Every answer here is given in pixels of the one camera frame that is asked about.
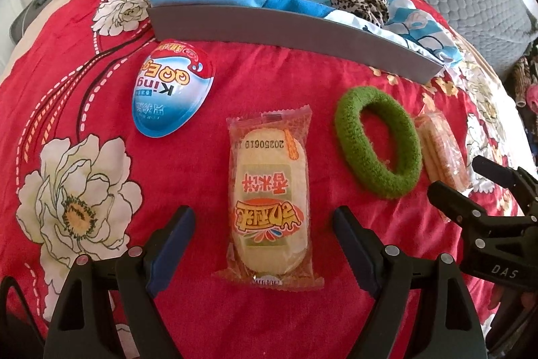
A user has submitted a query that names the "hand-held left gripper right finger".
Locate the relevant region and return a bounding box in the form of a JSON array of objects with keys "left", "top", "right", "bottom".
[{"left": 332, "top": 205, "right": 484, "bottom": 359}]

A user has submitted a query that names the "grey shallow box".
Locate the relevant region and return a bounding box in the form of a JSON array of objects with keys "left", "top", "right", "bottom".
[{"left": 149, "top": 3, "right": 444, "bottom": 84}]

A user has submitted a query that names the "green fuzzy scrunchie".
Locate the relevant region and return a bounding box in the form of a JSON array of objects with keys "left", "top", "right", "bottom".
[{"left": 334, "top": 86, "right": 423, "bottom": 200}]

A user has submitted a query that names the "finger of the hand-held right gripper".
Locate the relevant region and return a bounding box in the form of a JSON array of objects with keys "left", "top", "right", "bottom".
[
  {"left": 471, "top": 155, "right": 538, "bottom": 212},
  {"left": 426, "top": 180, "right": 505, "bottom": 242}
]

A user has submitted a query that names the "yellow rice cracker packet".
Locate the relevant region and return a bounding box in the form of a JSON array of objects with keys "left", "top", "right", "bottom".
[{"left": 212, "top": 104, "right": 326, "bottom": 292}]

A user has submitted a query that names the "orange biscuit packet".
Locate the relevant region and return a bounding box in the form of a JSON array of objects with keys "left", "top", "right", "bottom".
[{"left": 414, "top": 109, "right": 471, "bottom": 223}]

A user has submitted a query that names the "blue and red egg toy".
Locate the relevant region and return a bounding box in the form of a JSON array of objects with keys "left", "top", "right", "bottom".
[{"left": 131, "top": 37, "right": 217, "bottom": 139}]

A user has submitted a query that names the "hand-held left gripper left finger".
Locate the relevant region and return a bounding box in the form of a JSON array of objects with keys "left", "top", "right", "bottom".
[{"left": 44, "top": 205, "right": 196, "bottom": 359}]

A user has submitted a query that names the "pile of clothes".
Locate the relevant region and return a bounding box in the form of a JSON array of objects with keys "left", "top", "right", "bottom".
[{"left": 508, "top": 41, "right": 538, "bottom": 158}]

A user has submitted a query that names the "red floral blanket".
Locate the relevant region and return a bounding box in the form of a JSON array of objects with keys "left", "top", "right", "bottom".
[{"left": 0, "top": 0, "right": 524, "bottom": 359}]

